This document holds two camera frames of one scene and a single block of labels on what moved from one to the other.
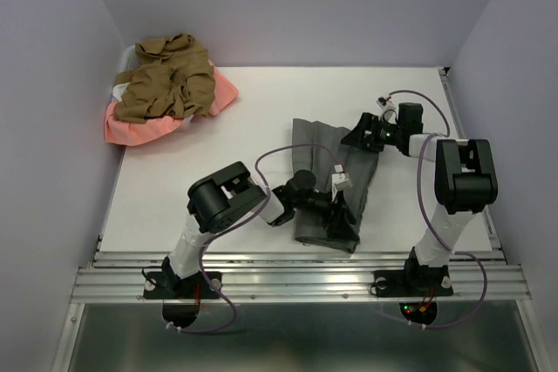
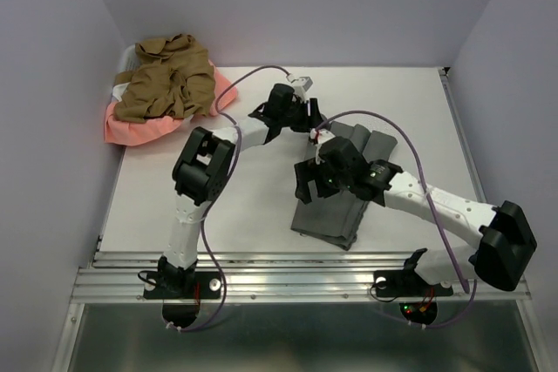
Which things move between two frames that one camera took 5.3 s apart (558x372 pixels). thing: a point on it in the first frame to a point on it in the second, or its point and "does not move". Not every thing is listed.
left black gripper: [336, 219] to [308, 122]
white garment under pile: [127, 63] does not move
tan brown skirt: [174, 78] does not move
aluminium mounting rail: [119, 276] does not move
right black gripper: [356, 137] to [306, 172]
